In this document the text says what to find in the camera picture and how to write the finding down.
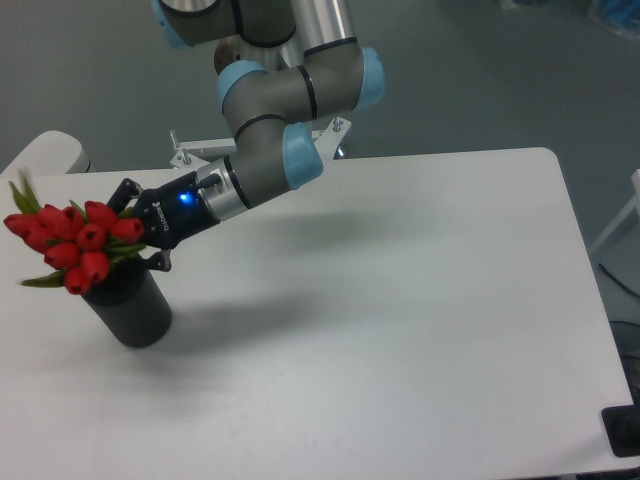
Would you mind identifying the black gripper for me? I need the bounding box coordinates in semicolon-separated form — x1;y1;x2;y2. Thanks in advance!
107;172;221;272

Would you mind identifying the red tulip bouquet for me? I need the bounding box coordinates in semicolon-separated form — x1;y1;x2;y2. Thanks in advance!
3;170;146;295

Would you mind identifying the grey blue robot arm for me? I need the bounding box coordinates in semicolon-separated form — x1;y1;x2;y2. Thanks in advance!
106;1;385;271

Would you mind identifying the dark grey ribbed vase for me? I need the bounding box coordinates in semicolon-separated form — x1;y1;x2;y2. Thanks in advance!
82;259;172;348

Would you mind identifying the white chair corner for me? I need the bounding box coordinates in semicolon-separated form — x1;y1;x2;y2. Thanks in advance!
1;130;95;177

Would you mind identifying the black device at table edge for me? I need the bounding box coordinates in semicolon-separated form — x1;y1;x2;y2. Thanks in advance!
601;405;639;458

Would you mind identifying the blue plastic bag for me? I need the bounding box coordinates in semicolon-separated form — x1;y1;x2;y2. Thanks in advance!
589;0;639;38

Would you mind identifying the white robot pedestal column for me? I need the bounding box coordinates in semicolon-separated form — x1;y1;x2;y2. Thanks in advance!
214;35;303;74

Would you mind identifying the black cable on floor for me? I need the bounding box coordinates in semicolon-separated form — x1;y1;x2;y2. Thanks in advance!
598;262;640;296

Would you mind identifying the white frame at right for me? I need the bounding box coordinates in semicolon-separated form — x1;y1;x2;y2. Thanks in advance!
588;170;639;261

